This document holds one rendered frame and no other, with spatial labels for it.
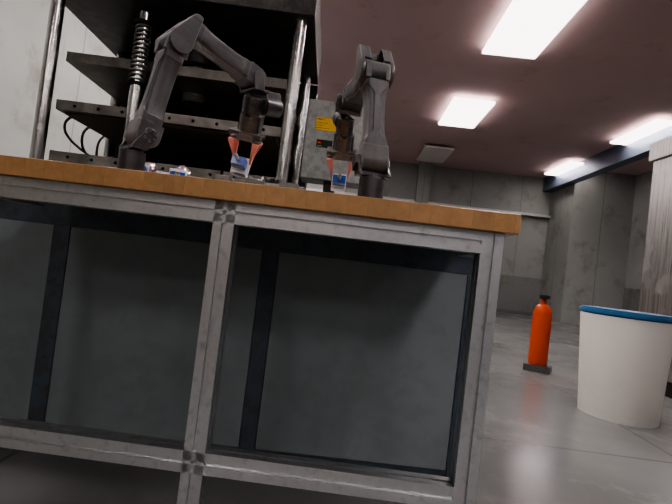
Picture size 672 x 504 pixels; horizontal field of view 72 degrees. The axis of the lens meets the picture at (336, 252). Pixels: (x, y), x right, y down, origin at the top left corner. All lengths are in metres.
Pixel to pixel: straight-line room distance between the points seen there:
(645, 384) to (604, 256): 8.59
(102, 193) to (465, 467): 0.94
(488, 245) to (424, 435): 0.75
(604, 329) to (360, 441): 1.76
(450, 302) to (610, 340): 1.56
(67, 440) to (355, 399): 0.77
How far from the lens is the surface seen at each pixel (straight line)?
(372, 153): 1.15
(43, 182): 1.17
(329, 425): 1.51
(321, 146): 2.38
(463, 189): 11.76
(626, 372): 2.93
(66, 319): 1.63
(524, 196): 12.16
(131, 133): 1.28
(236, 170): 1.50
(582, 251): 11.25
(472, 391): 1.01
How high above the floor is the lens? 0.65
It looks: 2 degrees up
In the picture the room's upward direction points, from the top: 7 degrees clockwise
